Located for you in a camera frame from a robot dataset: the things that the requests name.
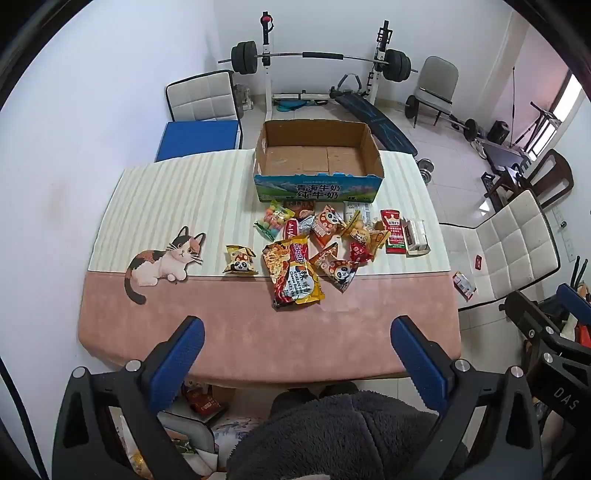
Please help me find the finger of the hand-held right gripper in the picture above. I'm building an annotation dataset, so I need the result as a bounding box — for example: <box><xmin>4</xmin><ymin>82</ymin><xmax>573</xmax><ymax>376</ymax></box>
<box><xmin>504</xmin><ymin>291</ymin><xmax>563</xmax><ymax>357</ymax></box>
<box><xmin>556</xmin><ymin>283</ymin><xmax>591</xmax><ymax>320</ymax></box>

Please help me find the white barbell rack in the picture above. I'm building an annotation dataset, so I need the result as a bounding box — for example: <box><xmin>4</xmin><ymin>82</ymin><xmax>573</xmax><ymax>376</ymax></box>
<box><xmin>259</xmin><ymin>11</ymin><xmax>393</xmax><ymax>112</ymax></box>

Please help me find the blue folded mat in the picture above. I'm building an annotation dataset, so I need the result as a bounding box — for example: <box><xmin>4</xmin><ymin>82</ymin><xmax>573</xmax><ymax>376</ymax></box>
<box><xmin>154</xmin><ymin>121</ymin><xmax>243</xmax><ymax>162</ymax></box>

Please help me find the black plate barbell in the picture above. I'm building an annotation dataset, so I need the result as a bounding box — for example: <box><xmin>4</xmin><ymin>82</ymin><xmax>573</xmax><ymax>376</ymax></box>
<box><xmin>218</xmin><ymin>41</ymin><xmax>419</xmax><ymax>84</ymax></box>

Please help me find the red green label snack packet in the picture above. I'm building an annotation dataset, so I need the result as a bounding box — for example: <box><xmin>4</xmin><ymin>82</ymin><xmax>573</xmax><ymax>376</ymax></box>
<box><xmin>381</xmin><ymin>209</ymin><xmax>407</xmax><ymax>256</ymax></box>

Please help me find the yellow puff snack bag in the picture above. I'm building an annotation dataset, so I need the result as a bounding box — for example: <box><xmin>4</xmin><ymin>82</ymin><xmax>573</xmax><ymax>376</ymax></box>
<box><xmin>342</xmin><ymin>217</ymin><xmax>391</xmax><ymax>254</ymax></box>

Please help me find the orange panda face snack packet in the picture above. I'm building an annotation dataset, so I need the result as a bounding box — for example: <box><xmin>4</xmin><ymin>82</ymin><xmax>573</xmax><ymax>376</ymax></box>
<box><xmin>311</xmin><ymin>205</ymin><xmax>348</xmax><ymax>250</ymax></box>

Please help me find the triangular orange panda snack packet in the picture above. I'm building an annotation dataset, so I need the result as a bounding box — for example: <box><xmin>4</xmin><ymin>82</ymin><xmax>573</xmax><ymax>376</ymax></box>
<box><xmin>308</xmin><ymin>242</ymin><xmax>359</xmax><ymax>293</ymax></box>

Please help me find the small red wrapper packet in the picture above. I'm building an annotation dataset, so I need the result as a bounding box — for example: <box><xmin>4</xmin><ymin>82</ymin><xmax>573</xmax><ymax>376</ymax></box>
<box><xmin>348</xmin><ymin>242</ymin><xmax>374</xmax><ymax>265</ymax></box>

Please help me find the white quilted chair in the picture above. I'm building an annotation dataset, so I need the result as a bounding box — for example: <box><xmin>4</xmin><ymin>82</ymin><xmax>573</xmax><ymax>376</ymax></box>
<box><xmin>438</xmin><ymin>189</ymin><xmax>561</xmax><ymax>315</ymax></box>

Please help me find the person's grey fleece clothing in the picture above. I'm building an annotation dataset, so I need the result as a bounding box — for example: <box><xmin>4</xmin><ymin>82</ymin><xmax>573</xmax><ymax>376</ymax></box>
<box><xmin>226</xmin><ymin>390</ymin><xmax>467</xmax><ymax>480</ymax></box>

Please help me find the cardboard box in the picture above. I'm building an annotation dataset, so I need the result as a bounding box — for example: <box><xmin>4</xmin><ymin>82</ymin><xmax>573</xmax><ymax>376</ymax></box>
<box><xmin>253</xmin><ymin>119</ymin><xmax>385</xmax><ymax>204</ymax></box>

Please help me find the window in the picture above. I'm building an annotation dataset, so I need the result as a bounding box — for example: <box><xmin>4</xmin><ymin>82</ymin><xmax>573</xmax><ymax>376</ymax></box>
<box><xmin>549</xmin><ymin>74</ymin><xmax>587</xmax><ymax>153</ymax></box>

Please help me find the dark wooden chair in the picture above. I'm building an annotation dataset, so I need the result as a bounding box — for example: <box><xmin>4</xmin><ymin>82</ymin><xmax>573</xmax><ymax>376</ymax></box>
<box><xmin>482</xmin><ymin>148</ymin><xmax>574</xmax><ymax>213</ymax></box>

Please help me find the colourful candy bag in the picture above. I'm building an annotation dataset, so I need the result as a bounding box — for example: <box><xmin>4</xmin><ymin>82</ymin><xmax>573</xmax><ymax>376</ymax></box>
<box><xmin>254</xmin><ymin>199</ymin><xmax>296</xmax><ymax>241</ymax></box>

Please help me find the small yellow panda snack packet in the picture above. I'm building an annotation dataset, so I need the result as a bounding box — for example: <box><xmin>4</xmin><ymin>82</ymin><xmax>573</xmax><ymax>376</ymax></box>
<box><xmin>223</xmin><ymin>244</ymin><xmax>259</xmax><ymax>276</ymax></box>

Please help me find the white block biscuit packet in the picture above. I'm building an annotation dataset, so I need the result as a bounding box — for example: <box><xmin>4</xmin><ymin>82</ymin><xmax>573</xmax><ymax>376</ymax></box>
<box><xmin>405</xmin><ymin>219</ymin><xmax>429</xmax><ymax>256</ymax></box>

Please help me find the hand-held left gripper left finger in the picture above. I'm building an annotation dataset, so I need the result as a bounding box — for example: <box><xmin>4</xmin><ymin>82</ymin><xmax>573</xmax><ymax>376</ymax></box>
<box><xmin>52</xmin><ymin>315</ymin><xmax>206</xmax><ymax>480</ymax></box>

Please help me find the short barbell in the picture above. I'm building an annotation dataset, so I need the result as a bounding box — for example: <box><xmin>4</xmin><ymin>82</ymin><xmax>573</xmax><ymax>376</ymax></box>
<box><xmin>405</xmin><ymin>95</ymin><xmax>478</xmax><ymax>141</ymax></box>

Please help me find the white printed snack packet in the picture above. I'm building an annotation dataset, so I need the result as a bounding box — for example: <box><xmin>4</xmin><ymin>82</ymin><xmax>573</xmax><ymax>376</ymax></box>
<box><xmin>344</xmin><ymin>202</ymin><xmax>374</xmax><ymax>224</ymax></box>

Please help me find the yellow red instant noodle packet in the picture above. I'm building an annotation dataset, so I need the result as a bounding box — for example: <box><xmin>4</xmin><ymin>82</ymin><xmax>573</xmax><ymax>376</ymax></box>
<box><xmin>262</xmin><ymin>234</ymin><xmax>326</xmax><ymax>311</ymax></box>

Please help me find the white padded chair black frame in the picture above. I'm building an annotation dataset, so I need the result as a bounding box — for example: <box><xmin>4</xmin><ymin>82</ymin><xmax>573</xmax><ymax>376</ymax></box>
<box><xmin>165</xmin><ymin>70</ymin><xmax>243</xmax><ymax>123</ymax></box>

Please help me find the black folding rack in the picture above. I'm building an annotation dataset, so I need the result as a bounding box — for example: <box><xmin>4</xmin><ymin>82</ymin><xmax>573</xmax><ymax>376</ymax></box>
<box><xmin>515</xmin><ymin>102</ymin><xmax>561</xmax><ymax>155</ymax></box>

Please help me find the dark blue sit-up bench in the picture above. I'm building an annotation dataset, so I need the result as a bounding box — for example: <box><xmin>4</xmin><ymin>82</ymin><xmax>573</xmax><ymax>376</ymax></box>
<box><xmin>329</xmin><ymin>74</ymin><xmax>419</xmax><ymax>155</ymax></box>

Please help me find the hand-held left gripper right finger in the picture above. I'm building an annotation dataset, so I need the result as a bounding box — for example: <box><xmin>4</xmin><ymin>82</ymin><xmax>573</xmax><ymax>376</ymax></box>
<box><xmin>390</xmin><ymin>315</ymin><xmax>543</xmax><ymax>480</ymax></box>

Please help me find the black treadmill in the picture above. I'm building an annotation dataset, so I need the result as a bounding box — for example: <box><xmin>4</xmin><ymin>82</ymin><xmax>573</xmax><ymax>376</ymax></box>
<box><xmin>480</xmin><ymin>141</ymin><xmax>527</xmax><ymax>174</ymax></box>

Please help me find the grey chair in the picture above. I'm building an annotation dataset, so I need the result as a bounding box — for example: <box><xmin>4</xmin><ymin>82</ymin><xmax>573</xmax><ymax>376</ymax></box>
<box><xmin>412</xmin><ymin>56</ymin><xmax>460</xmax><ymax>127</ymax></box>

